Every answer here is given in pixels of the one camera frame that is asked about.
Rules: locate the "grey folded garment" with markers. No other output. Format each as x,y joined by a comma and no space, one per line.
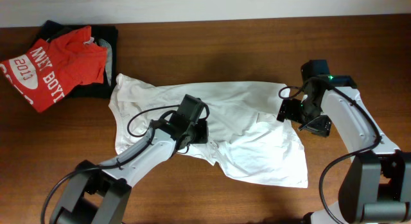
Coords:
108,63

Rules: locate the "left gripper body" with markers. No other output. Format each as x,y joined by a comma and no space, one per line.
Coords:
197,132

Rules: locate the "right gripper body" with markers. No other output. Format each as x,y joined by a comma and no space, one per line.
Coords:
296,111

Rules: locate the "white printed t-shirt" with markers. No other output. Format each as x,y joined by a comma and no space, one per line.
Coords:
245,137

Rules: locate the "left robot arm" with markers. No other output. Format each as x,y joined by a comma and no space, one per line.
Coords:
99,193

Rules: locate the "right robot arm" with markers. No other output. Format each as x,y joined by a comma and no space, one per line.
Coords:
376,188

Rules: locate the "red printed t-shirt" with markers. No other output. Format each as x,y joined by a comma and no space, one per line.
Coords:
49,71

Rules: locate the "black folded garment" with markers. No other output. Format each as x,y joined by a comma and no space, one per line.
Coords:
104,36

